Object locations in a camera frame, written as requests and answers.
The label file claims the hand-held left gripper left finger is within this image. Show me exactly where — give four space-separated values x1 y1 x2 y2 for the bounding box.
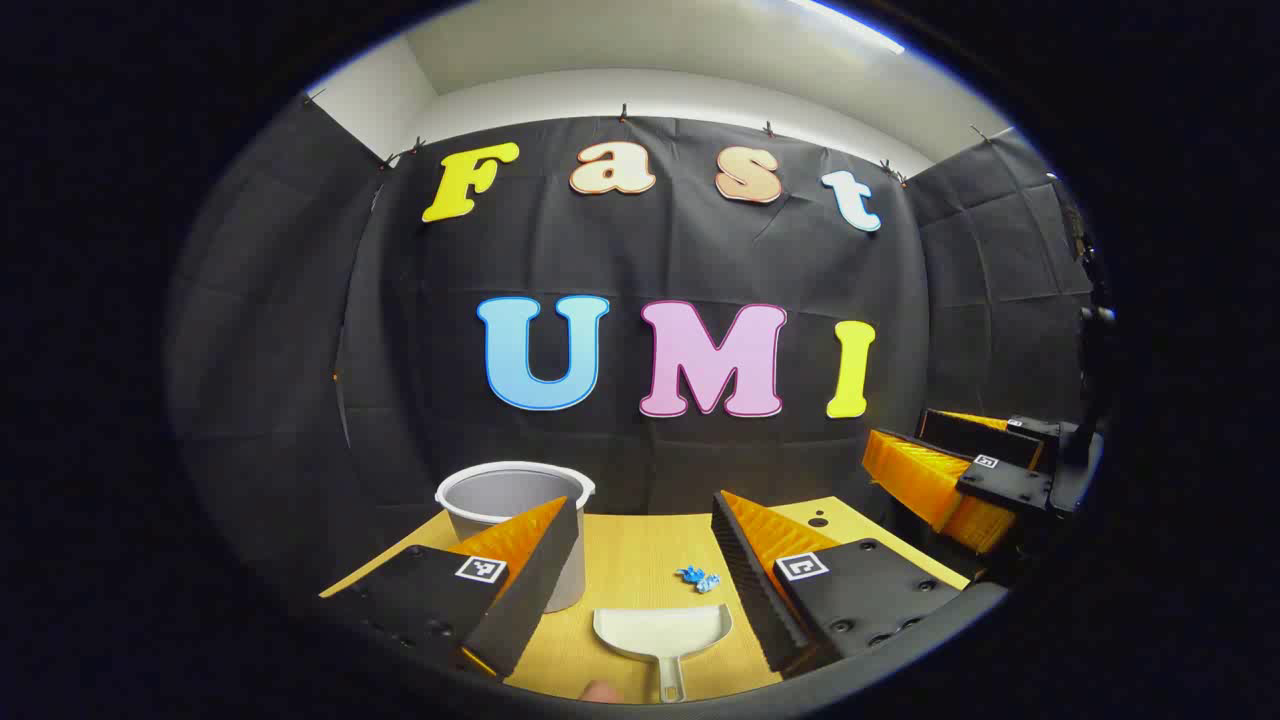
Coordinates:
320 497 581 681

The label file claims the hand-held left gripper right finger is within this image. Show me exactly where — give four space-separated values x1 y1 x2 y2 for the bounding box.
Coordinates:
712 490 971 679

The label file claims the grey dustpan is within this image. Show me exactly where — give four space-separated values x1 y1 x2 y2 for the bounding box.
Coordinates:
593 604 734 703

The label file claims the grey garbage bin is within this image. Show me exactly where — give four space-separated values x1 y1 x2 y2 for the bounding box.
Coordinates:
435 461 597 613

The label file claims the wooden desktop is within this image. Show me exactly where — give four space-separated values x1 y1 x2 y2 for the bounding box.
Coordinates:
320 497 971 703

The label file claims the black backdrop cloth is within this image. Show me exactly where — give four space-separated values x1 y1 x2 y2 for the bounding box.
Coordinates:
165 95 1101 601

